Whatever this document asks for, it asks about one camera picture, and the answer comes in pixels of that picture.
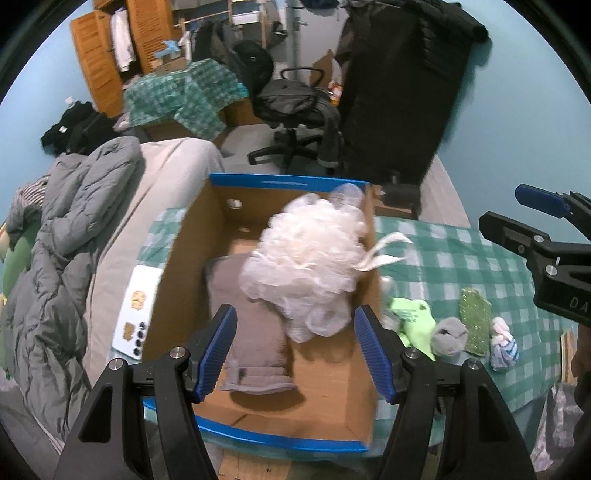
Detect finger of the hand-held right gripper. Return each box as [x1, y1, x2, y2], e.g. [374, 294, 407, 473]
[516, 184, 591, 241]
[479, 211, 591, 283]

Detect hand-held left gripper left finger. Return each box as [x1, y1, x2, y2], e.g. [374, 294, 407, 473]
[53, 304, 238, 480]

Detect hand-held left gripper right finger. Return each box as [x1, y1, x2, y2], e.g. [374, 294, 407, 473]
[353, 305, 539, 480]

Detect neon green sock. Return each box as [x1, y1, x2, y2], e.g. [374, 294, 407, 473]
[385, 296, 437, 361]

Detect blue-rimmed cardboard box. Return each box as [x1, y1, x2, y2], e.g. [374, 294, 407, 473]
[143, 173, 384, 453]

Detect grey sock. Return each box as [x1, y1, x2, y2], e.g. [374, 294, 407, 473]
[431, 318, 468, 357]

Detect white striped sock bundle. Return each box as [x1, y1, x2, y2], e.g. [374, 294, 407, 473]
[489, 316, 520, 371]

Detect green textured sponge cloth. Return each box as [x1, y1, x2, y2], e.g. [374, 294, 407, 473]
[459, 287, 492, 357]

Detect white mesh bath loofah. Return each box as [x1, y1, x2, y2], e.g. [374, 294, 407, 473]
[240, 182, 415, 344]

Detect grey folded towel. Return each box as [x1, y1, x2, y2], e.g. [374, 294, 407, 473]
[203, 253, 296, 394]

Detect green checkered tablecloth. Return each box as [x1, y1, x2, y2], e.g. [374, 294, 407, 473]
[108, 208, 573, 448]

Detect white phone with stickers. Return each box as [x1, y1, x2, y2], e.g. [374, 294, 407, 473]
[112, 264, 164, 360]

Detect clear plastic bag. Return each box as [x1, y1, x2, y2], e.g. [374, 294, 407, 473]
[531, 383, 585, 472]

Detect black hanging jacket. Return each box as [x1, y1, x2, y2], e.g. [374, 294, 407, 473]
[339, 0, 476, 185]

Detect beige bed sheet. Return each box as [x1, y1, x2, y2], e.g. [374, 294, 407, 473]
[83, 137, 227, 361]

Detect grey quilted duvet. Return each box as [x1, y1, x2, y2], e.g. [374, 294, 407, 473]
[0, 136, 144, 444]

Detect black puffer jacket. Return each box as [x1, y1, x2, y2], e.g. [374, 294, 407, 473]
[402, 0, 489, 71]

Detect green pillow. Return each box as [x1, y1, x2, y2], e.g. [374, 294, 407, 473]
[0, 222, 40, 301]

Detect black office chair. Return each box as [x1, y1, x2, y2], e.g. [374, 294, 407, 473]
[233, 41, 345, 168]

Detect large cardboard box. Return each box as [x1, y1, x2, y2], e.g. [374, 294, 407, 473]
[217, 95, 265, 127]

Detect striped grey cloth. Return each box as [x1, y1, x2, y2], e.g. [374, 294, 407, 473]
[11, 178, 51, 209]

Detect cardboard sheet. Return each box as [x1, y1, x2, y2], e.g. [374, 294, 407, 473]
[314, 50, 345, 80]

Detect dark grey jacket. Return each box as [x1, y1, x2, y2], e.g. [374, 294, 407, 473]
[256, 80, 343, 174]

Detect green checkered cloth cover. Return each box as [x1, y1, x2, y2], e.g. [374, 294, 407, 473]
[124, 59, 249, 139]

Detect black clothes pile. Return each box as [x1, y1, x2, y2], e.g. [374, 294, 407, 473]
[41, 100, 123, 155]

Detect white door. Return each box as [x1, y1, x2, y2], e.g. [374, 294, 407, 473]
[287, 0, 352, 84]

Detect open cardboard box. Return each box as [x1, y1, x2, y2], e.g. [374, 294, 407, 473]
[150, 41, 188, 77]

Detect dark hanging clothes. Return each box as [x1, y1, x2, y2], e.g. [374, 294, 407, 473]
[191, 21, 237, 63]

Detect wooden wardrobe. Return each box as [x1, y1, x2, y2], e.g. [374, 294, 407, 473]
[70, 0, 182, 118]

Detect wooden clothes rack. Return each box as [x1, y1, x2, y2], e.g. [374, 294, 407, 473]
[178, 0, 288, 48]

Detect white hanging clothes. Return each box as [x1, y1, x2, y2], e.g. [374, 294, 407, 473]
[111, 9, 138, 72]

